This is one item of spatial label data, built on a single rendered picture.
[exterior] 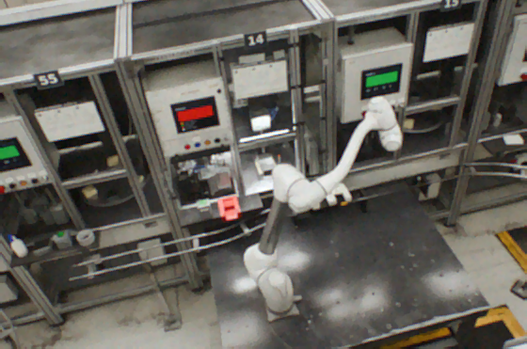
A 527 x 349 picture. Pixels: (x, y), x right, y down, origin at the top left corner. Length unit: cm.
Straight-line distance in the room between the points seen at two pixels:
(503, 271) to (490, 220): 51
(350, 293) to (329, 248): 34
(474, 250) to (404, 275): 122
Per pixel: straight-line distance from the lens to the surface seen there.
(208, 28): 264
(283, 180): 236
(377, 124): 235
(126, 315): 384
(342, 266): 296
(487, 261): 403
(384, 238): 311
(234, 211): 297
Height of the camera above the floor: 308
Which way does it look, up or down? 40 degrees down
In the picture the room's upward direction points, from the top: 7 degrees counter-clockwise
